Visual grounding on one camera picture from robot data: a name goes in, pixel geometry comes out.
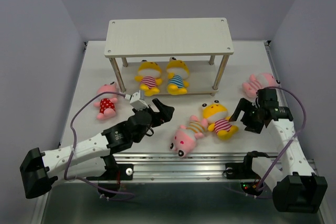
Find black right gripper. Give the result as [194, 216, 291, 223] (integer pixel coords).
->
[227, 97, 264, 133]

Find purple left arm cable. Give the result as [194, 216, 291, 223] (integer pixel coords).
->
[62, 91, 136, 201]

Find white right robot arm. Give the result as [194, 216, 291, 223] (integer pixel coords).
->
[223, 87, 328, 214]

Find pink frog toy orange stripes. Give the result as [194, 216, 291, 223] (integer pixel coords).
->
[170, 115, 208, 157]

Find yellow frog toy blue stripes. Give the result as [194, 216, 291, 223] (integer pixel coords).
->
[166, 57, 190, 95]

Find white two-tier shelf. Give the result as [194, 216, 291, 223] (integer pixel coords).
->
[104, 17, 234, 95]

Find yellow frog toy red stripes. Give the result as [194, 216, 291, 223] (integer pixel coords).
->
[202, 100, 238, 141]

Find yellow frog toy pink stripes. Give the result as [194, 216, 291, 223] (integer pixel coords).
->
[134, 60, 163, 97]

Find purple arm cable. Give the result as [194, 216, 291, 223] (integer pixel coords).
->
[245, 85, 307, 199]
[62, 91, 136, 201]

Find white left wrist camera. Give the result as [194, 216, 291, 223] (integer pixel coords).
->
[124, 90, 149, 111]

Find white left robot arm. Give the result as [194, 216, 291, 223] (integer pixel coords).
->
[19, 92, 175, 199]

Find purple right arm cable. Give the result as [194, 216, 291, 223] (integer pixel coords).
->
[245, 85, 307, 199]

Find pink frog toy polka dots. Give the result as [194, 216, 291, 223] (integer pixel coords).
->
[93, 82, 118, 121]

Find aluminium front rail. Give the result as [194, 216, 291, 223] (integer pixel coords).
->
[43, 152, 316, 183]

